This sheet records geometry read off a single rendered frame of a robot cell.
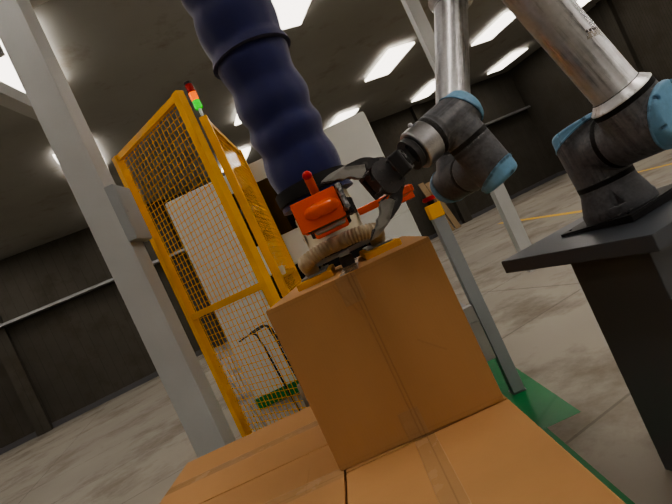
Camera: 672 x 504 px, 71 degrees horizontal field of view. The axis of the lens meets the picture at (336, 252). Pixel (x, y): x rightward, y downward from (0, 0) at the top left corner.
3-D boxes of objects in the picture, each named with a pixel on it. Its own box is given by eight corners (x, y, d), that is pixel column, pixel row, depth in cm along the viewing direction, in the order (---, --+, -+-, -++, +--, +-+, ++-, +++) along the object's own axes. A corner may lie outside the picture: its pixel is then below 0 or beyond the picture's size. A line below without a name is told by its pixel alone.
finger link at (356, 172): (317, 188, 97) (360, 185, 99) (322, 182, 91) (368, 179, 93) (316, 173, 97) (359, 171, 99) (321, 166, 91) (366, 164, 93)
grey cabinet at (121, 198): (144, 242, 256) (121, 192, 256) (153, 238, 256) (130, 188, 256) (128, 242, 236) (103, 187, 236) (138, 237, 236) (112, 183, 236)
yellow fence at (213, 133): (337, 374, 409) (234, 154, 407) (347, 369, 409) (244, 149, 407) (337, 426, 292) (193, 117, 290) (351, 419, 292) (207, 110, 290)
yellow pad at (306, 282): (308, 281, 154) (301, 267, 154) (335, 268, 153) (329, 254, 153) (298, 292, 120) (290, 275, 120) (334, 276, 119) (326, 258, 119)
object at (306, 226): (306, 236, 81) (294, 209, 80) (346, 217, 80) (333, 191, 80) (303, 235, 72) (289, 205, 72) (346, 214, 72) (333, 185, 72)
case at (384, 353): (347, 386, 166) (298, 284, 165) (451, 340, 164) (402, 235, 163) (340, 472, 106) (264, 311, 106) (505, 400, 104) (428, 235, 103)
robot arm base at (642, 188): (619, 202, 143) (603, 173, 143) (675, 185, 124) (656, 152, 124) (572, 230, 138) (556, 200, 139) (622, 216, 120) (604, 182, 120)
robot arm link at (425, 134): (451, 149, 95) (421, 112, 95) (435, 164, 94) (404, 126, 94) (433, 160, 104) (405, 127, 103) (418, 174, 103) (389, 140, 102)
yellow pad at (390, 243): (360, 257, 153) (354, 243, 153) (388, 244, 153) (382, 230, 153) (366, 261, 119) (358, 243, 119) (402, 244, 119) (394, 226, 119)
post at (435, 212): (508, 391, 233) (423, 207, 232) (521, 385, 233) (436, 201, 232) (514, 395, 226) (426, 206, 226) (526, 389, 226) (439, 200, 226)
